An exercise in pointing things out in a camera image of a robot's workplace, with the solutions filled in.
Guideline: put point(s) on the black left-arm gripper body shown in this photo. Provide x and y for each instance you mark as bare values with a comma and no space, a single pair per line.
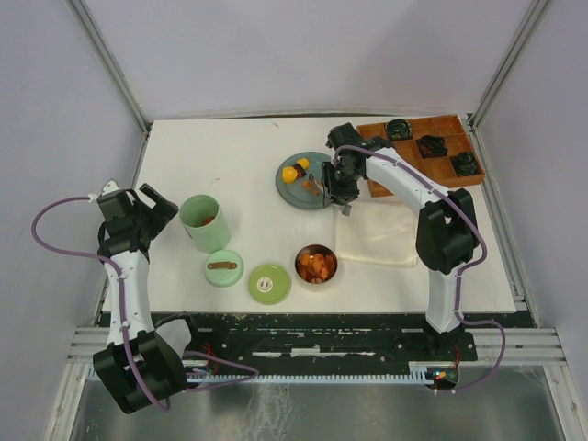
139,219

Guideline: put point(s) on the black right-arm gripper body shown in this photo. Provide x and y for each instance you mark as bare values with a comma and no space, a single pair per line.
345,184

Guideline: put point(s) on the salmon slice pieces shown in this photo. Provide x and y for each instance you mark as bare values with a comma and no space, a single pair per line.
311,188

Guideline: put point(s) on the steel serving tongs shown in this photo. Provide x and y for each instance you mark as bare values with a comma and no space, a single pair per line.
345,209

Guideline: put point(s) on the mint green cup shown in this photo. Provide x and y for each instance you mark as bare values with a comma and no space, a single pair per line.
203,220

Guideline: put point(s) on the orange fried nugget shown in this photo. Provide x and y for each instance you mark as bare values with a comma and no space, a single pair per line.
307,261

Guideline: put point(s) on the beige steel lunch bowl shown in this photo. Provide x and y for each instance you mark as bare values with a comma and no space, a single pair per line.
311,281

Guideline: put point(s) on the lime green round lid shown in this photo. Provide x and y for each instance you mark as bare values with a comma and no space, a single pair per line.
269,284

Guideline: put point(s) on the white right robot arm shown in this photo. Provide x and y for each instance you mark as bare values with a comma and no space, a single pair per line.
447,230

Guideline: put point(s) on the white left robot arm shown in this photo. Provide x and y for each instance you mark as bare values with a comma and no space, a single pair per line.
132,336

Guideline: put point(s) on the blue-grey ceramic plate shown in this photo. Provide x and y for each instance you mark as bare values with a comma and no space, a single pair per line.
294,194

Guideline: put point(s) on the white folded cloth napkin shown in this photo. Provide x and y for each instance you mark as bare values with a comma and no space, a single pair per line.
377,234

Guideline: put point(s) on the dark rolled item far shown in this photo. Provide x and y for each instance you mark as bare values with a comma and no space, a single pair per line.
398,130

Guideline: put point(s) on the dark rolled item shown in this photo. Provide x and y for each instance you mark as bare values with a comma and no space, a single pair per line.
465,164
398,130
431,146

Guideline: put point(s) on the dark rolled item middle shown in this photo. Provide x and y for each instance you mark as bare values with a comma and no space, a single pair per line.
431,146

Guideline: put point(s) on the wooden compartment tray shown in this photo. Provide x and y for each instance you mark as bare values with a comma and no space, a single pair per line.
439,169

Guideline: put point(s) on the dark rolled item right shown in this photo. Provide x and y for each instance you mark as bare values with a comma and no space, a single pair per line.
465,164

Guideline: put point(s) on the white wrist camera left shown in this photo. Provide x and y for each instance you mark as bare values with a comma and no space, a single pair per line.
109,187

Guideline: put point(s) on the mint lid with brown handle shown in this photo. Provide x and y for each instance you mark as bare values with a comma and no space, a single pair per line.
223,268

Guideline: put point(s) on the aluminium frame post left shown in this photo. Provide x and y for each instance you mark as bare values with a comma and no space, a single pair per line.
83,15

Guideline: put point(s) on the aluminium frame post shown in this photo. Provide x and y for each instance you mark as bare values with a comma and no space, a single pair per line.
83,15
524,33

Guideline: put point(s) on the white cable duct strip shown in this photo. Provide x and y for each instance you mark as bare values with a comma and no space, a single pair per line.
292,369

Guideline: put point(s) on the aluminium frame post right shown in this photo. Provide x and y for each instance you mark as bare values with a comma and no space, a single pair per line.
524,33

